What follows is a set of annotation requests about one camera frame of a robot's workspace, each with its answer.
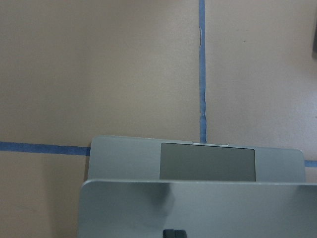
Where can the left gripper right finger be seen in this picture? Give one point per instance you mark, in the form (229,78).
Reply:
(180,234)

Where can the grey laptop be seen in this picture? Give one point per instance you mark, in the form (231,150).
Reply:
(138,187)

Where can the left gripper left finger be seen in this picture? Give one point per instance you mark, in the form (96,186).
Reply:
(169,233)

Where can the grey folded cloth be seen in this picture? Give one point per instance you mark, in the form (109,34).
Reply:
(314,42)

